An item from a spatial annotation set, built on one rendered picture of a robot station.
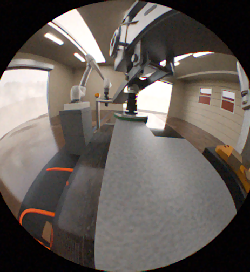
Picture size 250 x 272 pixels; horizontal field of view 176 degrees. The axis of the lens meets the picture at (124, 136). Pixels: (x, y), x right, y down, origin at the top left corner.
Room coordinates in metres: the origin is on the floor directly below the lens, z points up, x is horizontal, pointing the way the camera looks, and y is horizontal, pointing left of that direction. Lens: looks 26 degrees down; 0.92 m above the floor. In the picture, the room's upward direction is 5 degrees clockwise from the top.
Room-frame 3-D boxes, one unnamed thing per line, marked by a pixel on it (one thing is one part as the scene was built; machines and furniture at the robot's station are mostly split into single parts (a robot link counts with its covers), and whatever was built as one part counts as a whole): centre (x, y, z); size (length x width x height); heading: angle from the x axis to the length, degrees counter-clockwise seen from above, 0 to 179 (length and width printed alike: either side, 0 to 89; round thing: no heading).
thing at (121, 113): (0.50, -0.03, 0.84); 0.21 x 0.21 x 0.01
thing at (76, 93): (1.16, 0.82, 1.05); 0.18 x 0.16 x 0.22; 10
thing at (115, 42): (0.35, 0.04, 1.20); 0.15 x 0.10 x 0.15; 20
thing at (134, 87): (0.49, -0.03, 1.14); 0.12 x 0.09 x 0.30; 20
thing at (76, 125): (1.15, 0.82, 0.40); 0.50 x 0.50 x 0.80; 4
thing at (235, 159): (0.08, -0.63, 0.81); 0.20 x 0.10 x 0.05; 101
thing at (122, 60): (0.43, -0.06, 1.32); 0.36 x 0.22 x 0.45; 20
